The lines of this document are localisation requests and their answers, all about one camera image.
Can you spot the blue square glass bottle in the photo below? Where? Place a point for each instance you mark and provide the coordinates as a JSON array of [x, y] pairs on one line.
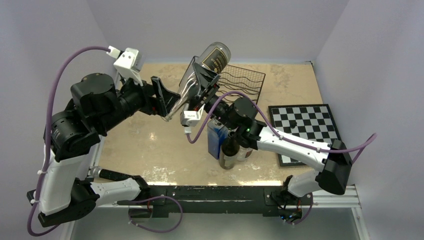
[[216, 134]]

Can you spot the black wire wine rack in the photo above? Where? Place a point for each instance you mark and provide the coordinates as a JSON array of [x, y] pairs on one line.
[[232, 78]]

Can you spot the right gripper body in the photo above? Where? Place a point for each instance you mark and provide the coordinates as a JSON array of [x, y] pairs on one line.
[[212, 90]]

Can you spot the clear bottle white cap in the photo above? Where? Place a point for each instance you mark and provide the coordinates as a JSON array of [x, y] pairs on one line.
[[243, 153]]

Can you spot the dark brown glass bottle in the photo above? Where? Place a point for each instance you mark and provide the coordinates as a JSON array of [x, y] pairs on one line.
[[228, 151]]

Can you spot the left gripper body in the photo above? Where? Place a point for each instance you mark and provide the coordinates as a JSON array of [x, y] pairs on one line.
[[148, 103]]

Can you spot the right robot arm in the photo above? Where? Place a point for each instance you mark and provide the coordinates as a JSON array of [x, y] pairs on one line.
[[331, 164]]

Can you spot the aluminium table frame rail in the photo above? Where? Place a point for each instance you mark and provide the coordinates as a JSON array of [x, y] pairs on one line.
[[129, 148]]

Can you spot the black mounting base plate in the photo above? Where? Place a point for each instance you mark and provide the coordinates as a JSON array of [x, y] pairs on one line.
[[264, 200]]

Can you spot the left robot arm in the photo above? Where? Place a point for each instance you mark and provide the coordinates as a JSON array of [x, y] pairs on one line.
[[96, 107]]

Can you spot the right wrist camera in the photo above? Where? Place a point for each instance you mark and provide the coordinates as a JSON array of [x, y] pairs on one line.
[[189, 119]]

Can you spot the clear glass bottle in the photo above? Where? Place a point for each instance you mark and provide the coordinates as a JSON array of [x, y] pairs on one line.
[[215, 57]]

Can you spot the black white chessboard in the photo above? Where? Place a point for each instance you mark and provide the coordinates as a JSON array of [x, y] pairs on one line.
[[315, 122]]

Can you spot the black chess piece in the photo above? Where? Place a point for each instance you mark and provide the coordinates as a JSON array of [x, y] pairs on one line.
[[292, 124]]

